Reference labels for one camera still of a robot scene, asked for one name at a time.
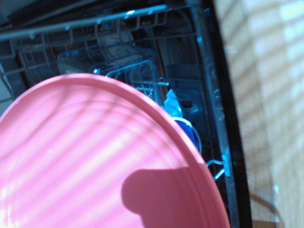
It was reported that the red plastic plate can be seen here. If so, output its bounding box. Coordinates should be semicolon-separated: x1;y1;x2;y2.
0;73;230;228

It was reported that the built-in dishwasher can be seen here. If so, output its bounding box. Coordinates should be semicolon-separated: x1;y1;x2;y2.
0;0;253;228

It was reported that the blue mug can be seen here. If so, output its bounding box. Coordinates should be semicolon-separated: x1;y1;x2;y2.
170;116;203;156

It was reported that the clear glass container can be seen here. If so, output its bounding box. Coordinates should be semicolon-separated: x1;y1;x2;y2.
56;48;158;97

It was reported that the wire dishwasher rack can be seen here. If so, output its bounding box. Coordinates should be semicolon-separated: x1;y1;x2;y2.
0;4;228;181

